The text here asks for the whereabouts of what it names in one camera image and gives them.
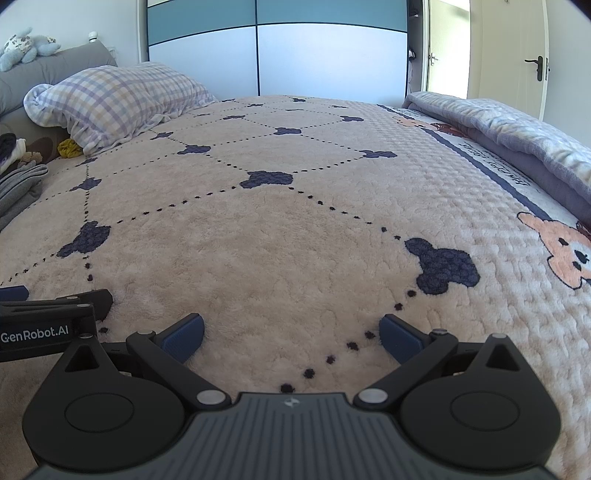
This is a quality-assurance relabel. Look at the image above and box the dark and white clothes pile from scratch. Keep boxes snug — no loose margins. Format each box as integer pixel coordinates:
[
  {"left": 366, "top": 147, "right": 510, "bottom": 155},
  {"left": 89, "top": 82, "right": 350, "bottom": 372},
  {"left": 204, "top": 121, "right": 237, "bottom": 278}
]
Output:
[{"left": 0, "top": 133, "right": 28, "bottom": 176}]

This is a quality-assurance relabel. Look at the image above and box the grey padded headboard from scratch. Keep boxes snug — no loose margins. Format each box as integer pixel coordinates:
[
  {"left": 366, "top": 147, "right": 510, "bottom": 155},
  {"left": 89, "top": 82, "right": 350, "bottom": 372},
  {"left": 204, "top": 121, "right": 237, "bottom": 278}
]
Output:
[{"left": 0, "top": 43, "right": 118, "bottom": 160}]

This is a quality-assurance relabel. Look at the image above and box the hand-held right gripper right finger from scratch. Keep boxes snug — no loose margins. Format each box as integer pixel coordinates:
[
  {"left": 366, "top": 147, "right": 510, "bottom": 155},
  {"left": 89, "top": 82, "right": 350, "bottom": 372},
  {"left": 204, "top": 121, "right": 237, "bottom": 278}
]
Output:
[{"left": 353, "top": 314, "right": 541, "bottom": 411}]

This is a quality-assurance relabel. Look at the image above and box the cream printed fleece blanket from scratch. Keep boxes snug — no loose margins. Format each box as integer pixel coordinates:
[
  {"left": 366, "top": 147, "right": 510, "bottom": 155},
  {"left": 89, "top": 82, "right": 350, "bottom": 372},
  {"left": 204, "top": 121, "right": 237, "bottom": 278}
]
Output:
[{"left": 0, "top": 95, "right": 591, "bottom": 480}]

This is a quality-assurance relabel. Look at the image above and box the cream door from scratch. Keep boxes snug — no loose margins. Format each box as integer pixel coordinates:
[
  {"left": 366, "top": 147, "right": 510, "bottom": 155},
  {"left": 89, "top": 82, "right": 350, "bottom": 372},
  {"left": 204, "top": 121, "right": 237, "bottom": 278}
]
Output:
[{"left": 467, "top": 0, "right": 550, "bottom": 123}]

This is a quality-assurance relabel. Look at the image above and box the blue plush toy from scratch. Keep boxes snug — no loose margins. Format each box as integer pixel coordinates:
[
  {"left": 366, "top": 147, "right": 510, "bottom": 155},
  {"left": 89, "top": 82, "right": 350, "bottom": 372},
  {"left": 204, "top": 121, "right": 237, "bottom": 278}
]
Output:
[{"left": 0, "top": 27, "right": 62, "bottom": 72}]

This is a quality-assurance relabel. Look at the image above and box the plaid pillow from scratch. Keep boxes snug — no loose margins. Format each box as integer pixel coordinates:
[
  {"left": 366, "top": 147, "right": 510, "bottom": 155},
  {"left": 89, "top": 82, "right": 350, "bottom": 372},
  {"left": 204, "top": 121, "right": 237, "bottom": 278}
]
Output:
[{"left": 24, "top": 63, "right": 218, "bottom": 155}]

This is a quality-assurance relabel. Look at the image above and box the black door handle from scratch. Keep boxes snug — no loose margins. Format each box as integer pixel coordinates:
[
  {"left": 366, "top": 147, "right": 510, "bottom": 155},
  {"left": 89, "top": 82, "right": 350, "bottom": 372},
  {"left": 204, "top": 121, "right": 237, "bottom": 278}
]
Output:
[{"left": 525, "top": 55, "right": 550, "bottom": 83}]

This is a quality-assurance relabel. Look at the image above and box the light purple folded quilt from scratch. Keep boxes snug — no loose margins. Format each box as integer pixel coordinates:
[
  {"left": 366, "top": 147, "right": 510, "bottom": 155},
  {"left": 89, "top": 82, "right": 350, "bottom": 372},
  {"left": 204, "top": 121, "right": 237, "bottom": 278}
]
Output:
[{"left": 402, "top": 91, "right": 591, "bottom": 217}]

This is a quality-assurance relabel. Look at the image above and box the stack of grey folded clothes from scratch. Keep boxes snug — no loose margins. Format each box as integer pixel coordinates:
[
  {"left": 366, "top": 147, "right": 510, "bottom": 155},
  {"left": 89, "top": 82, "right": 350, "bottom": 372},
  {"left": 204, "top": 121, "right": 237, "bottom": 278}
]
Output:
[{"left": 0, "top": 164, "right": 49, "bottom": 232}]

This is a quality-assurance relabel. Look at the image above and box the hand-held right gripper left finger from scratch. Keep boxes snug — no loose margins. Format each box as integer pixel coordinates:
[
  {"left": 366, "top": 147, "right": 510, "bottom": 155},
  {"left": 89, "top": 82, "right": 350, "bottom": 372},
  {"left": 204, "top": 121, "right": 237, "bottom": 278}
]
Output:
[{"left": 48, "top": 313, "right": 232, "bottom": 410}]

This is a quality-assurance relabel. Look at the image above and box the blue panel wardrobe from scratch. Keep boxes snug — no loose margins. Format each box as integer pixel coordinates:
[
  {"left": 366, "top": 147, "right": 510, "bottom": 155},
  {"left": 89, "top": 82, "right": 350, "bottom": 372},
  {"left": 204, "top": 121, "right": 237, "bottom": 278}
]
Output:
[{"left": 139, "top": 0, "right": 423, "bottom": 102}]

